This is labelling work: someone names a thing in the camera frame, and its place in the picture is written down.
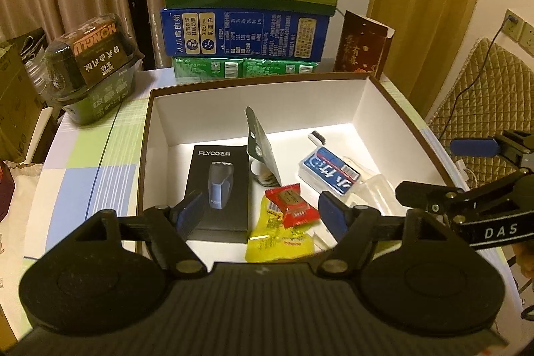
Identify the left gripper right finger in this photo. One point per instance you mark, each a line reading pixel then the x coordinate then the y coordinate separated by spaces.
pixel 353 229

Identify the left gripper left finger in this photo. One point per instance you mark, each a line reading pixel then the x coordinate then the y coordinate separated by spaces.
pixel 168 229

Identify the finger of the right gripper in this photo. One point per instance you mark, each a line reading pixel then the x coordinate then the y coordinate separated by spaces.
pixel 436 199
pixel 475 147

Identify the clear plastic cup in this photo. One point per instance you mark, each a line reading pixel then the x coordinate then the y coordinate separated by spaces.
pixel 376 192

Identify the red candy packet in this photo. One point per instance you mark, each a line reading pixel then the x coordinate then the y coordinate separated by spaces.
pixel 295 210

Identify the black Flyco shaver box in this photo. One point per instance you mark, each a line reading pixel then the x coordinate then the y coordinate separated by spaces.
pixel 221 174

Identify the brown cardboard sorting box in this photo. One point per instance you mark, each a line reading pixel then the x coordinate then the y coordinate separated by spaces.
pixel 361 120

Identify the yellow snack packet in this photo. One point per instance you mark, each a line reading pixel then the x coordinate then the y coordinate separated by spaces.
pixel 270 240

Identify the plaid tablecloth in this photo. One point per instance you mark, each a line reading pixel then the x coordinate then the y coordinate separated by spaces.
pixel 88 168

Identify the black blister card pack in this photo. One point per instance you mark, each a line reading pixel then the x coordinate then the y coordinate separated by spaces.
pixel 259 148

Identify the dark red gift bag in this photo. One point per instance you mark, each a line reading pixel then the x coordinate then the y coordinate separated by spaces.
pixel 364 45

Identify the green drink pack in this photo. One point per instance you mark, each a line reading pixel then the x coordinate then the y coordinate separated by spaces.
pixel 197 70

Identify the black Honglu food container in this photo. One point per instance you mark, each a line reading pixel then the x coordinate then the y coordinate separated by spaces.
pixel 91 69

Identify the brown cardboard carton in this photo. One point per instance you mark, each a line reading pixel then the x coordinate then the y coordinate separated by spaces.
pixel 27 122

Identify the blue milk carton box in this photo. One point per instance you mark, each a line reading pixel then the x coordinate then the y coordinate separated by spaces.
pixel 243 34

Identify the white wall socket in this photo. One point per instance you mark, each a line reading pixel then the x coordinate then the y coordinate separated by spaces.
pixel 519 31

